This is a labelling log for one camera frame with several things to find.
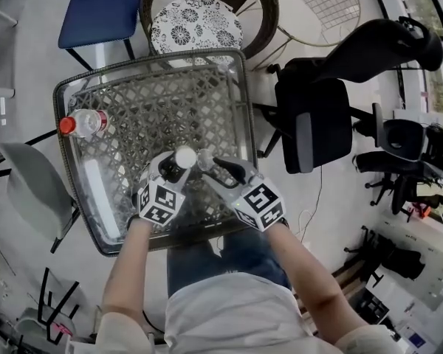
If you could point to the person's left forearm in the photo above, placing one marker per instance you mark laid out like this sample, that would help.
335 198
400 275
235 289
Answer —
133 267

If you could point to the glass-topped wicker table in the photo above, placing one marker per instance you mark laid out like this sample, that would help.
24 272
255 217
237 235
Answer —
151 98

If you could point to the white round cushion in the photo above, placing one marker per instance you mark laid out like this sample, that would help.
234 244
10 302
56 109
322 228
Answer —
295 9

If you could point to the black-framed window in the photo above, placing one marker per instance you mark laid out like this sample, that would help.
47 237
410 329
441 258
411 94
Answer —
421 6

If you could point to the person's white shirt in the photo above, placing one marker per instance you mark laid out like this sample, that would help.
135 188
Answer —
236 315

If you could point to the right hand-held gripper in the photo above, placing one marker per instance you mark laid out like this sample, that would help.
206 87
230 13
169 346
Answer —
258 203

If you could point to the white bottle cap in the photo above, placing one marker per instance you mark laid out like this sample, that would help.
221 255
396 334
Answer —
185 157

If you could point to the dark wicker chair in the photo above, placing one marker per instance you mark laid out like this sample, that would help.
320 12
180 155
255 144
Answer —
266 17

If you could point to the person's blue jeans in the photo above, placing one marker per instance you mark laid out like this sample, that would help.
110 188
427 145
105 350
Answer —
243 256

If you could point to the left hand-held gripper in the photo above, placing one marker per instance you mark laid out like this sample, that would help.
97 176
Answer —
160 203

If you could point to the red-capped water bottle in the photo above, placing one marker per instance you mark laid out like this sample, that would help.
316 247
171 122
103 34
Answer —
86 122

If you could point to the floral patterned cushion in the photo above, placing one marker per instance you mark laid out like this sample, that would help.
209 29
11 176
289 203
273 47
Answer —
195 28

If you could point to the black bag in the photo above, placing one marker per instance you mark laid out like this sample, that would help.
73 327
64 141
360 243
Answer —
402 256

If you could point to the black office chair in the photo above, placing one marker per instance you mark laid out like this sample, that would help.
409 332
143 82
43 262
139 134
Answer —
402 138
314 98

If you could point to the gray chair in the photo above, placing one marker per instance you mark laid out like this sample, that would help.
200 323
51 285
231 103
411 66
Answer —
37 190
44 319

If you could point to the blue chair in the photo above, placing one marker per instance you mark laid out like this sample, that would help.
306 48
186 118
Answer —
99 9

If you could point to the person's right forearm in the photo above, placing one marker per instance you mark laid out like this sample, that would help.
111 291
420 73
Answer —
310 275

